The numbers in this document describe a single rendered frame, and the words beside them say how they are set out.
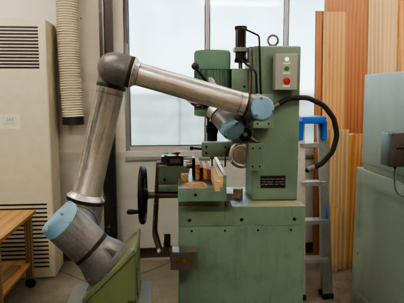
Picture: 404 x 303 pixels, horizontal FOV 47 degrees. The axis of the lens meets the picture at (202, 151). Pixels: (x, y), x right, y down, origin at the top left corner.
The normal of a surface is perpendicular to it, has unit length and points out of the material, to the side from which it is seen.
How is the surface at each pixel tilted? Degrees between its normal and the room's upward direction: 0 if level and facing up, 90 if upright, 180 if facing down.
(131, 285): 90
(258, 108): 89
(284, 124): 90
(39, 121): 90
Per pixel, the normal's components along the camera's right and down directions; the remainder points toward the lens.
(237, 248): 0.04, 0.12
